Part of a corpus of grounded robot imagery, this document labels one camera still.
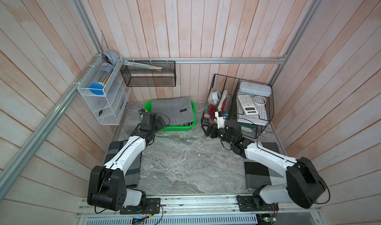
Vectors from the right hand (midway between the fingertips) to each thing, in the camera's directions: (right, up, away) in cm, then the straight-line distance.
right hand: (205, 124), depth 84 cm
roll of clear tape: (+36, +15, +10) cm, 40 cm away
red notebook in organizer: (+7, +9, +23) cm, 26 cm away
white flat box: (+28, +3, +2) cm, 28 cm away
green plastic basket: (-10, -2, +13) cm, 16 cm away
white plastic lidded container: (+39, +23, +15) cm, 47 cm away
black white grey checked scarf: (+30, -28, -2) cm, 41 cm away
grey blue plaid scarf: (-41, -28, -2) cm, 50 cm away
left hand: (-29, 0, +5) cm, 29 cm away
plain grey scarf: (-19, +8, +19) cm, 28 cm away
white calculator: (+27, +8, +2) cm, 28 cm away
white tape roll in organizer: (+11, +18, +27) cm, 34 cm away
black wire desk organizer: (+22, +25, +27) cm, 43 cm away
